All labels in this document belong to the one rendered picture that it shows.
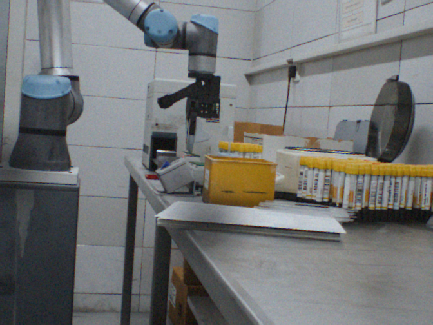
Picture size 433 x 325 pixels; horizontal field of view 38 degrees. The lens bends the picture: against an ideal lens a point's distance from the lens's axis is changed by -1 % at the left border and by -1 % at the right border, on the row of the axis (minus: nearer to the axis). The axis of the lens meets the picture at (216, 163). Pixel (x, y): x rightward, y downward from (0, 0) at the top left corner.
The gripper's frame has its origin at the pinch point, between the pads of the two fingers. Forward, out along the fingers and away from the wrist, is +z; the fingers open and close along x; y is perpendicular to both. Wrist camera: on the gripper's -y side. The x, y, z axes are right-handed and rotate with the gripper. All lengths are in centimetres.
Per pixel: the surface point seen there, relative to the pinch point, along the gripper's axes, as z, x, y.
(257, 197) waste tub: 6.8, -46.8, 7.3
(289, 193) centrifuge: 8.0, -24.2, 21.3
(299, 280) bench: 10, -101, -2
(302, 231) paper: 9, -74, 8
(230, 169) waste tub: 1.6, -46.4, 1.6
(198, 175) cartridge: 5.6, -15.8, 0.6
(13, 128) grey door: 3, 163, -64
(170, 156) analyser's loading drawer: 4.0, 26.3, -1.2
